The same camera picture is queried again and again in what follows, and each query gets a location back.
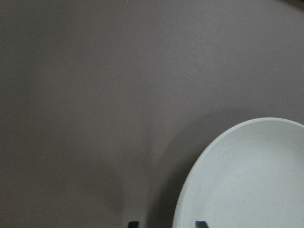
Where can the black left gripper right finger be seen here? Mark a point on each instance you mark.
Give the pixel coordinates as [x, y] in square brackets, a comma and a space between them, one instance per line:
[200, 224]

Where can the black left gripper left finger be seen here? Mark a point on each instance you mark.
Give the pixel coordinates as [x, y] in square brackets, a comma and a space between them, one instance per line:
[133, 224]

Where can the cream round plate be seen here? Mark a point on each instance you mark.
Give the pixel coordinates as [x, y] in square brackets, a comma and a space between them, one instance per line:
[250, 176]

